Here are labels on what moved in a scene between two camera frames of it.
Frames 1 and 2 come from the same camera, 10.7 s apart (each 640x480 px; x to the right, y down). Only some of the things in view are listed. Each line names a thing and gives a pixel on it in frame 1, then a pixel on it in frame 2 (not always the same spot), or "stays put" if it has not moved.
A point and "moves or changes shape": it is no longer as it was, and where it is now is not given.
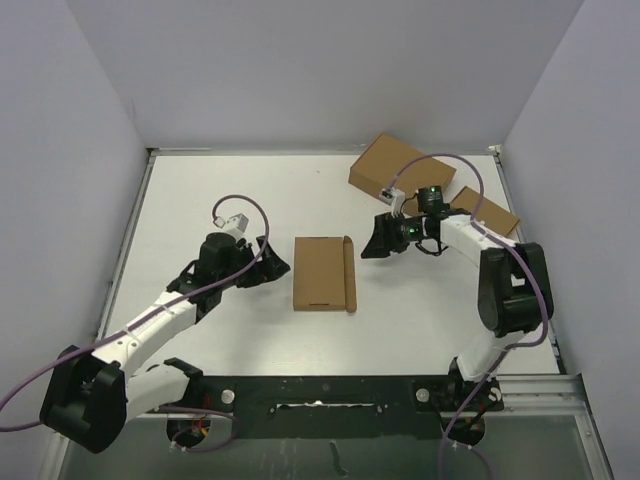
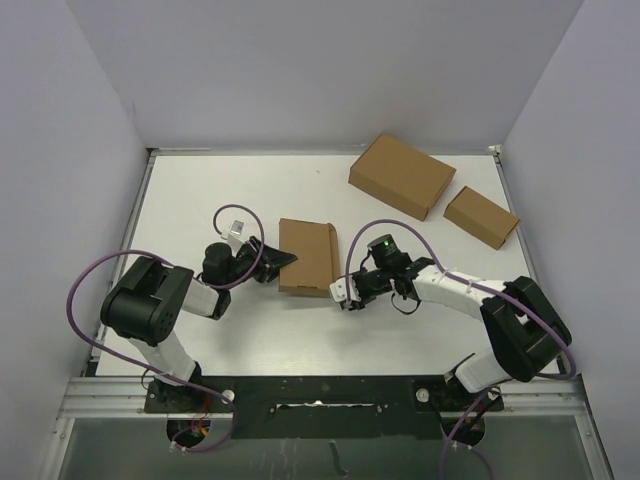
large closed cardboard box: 377,165 stays put
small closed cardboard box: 493,216 stays put
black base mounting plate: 349,406 stays put
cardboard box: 324,274 moves or changes shape
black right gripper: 384,239 -> 364,300
